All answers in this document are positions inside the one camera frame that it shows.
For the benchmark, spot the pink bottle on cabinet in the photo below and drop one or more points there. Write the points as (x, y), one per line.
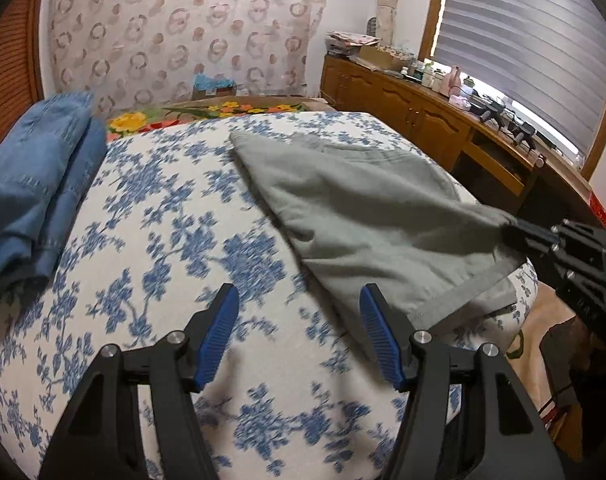
(451, 83)

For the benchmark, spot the folded blue jeans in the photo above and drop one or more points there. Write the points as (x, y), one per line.
(48, 161)

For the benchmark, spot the cardboard box on cabinet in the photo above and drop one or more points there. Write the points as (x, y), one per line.
(385, 58)

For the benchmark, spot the orange floral beige blanket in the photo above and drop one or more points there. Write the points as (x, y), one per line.
(154, 117)

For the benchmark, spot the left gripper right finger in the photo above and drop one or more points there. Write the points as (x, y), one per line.
(409, 359)

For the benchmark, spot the blue item behind bed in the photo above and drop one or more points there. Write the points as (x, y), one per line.
(205, 87)

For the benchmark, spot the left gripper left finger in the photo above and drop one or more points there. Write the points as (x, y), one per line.
(187, 360)

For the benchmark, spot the wooden sideboard cabinet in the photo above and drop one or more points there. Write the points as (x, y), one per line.
(537, 185)

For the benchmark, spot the stack of papers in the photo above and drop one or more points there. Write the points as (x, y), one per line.
(348, 43)

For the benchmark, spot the grey zebra window blind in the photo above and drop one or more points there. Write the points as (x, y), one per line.
(547, 55)

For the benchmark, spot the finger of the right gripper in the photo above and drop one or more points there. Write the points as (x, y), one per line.
(529, 237)

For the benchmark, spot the pink circle patterned curtain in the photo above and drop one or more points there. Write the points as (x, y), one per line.
(134, 53)

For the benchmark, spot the brown louvered wardrobe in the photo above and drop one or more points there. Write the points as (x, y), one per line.
(20, 78)

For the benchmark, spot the grey-green pants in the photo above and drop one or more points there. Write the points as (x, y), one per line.
(362, 215)

